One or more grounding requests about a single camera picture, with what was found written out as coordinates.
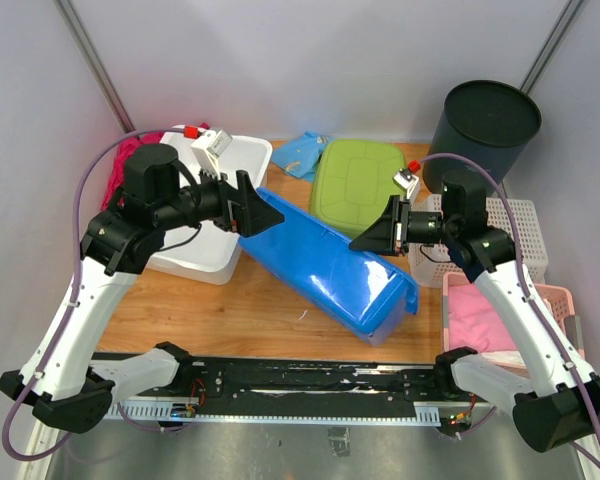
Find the green plastic basin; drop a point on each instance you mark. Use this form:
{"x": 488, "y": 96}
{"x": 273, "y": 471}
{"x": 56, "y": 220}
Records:
{"x": 353, "y": 183}

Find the large dark blue cylindrical container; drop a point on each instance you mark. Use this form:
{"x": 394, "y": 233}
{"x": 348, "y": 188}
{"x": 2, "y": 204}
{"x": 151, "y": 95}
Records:
{"x": 489, "y": 122}

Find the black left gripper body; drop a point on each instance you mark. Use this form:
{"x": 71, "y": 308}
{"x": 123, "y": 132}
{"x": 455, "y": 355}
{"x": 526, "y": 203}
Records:
{"x": 213, "y": 202}

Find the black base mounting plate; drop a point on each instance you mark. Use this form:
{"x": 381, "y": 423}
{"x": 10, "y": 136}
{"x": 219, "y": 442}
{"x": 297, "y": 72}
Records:
{"x": 252, "y": 386}

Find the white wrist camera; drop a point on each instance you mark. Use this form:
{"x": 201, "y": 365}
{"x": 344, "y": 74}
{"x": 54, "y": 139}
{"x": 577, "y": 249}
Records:
{"x": 409, "y": 184}
{"x": 208, "y": 148}

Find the magenta object behind bins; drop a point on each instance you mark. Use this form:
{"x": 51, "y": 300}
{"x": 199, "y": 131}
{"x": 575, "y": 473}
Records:
{"x": 117, "y": 170}

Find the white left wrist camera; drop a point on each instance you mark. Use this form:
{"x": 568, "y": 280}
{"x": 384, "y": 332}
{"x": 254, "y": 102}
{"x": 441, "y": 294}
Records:
{"x": 208, "y": 148}

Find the pink perforated basket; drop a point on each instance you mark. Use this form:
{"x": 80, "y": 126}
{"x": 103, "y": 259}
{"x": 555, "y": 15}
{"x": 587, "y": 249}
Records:
{"x": 557, "y": 299}

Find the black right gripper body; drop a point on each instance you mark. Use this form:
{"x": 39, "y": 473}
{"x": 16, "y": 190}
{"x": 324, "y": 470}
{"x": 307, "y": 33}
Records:
{"x": 423, "y": 227}

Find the white slotted cable duct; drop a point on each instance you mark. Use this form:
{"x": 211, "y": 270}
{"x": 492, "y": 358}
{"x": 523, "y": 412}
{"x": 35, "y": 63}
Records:
{"x": 168, "y": 411}

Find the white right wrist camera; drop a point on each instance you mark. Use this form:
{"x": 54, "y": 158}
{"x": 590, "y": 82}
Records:
{"x": 409, "y": 184}

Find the blue printed cloth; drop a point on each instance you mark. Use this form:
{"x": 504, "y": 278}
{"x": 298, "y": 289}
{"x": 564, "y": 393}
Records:
{"x": 300, "y": 157}

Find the pink towel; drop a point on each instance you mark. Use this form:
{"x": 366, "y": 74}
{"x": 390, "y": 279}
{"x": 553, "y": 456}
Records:
{"x": 474, "y": 323}

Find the white perforated plastic basket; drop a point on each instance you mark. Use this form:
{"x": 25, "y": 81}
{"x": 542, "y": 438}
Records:
{"x": 428, "y": 265}

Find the blue plastic bin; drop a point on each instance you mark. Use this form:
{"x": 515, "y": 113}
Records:
{"x": 363, "y": 292}

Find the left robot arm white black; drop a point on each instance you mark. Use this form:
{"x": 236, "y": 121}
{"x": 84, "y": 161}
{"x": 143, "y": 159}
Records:
{"x": 64, "y": 387}

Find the white plastic tub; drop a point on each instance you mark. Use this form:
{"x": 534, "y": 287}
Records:
{"x": 211, "y": 255}

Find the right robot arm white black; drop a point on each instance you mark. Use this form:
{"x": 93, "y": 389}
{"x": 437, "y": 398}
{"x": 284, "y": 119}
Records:
{"x": 558, "y": 401}

